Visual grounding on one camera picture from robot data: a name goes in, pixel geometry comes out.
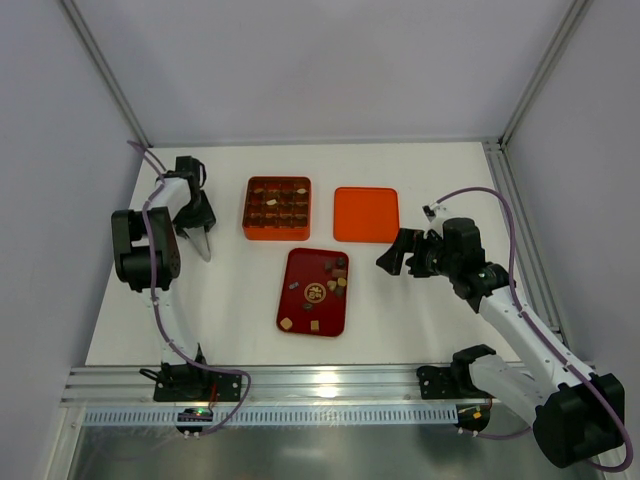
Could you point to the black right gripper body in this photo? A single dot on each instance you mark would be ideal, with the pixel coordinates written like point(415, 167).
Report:
point(415, 253)

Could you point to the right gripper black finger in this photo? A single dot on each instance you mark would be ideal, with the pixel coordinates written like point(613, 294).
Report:
point(405, 242)
point(421, 263)

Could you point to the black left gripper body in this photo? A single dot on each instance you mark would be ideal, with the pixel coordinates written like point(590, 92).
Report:
point(195, 219)

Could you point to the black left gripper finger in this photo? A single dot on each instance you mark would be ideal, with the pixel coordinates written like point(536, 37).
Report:
point(186, 219)
point(206, 218)

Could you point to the orange tin lid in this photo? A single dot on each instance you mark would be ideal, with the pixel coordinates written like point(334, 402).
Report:
point(365, 215)

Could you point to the orange chocolate tin box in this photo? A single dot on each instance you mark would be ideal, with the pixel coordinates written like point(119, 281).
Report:
point(288, 220)

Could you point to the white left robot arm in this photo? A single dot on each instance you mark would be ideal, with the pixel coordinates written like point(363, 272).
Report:
point(147, 259)

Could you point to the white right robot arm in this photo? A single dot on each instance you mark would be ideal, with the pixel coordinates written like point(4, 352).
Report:
point(574, 413)

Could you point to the tan Sweet square chocolate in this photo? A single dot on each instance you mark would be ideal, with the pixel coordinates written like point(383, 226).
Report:
point(286, 324)

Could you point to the red tray with gold rim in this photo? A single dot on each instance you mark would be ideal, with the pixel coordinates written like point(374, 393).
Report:
point(306, 266)

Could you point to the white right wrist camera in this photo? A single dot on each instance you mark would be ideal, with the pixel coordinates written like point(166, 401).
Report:
point(436, 215)

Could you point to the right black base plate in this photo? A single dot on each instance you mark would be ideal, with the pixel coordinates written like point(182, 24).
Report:
point(439, 383)

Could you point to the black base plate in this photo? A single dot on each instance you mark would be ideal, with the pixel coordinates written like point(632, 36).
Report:
point(439, 383)
point(183, 384)

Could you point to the perforated cable duct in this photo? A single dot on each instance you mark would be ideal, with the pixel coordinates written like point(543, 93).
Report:
point(273, 415)

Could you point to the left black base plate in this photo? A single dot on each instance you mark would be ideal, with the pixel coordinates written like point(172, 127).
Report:
point(183, 384)

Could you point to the aluminium front rail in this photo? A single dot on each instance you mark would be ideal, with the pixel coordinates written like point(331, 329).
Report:
point(389, 383)

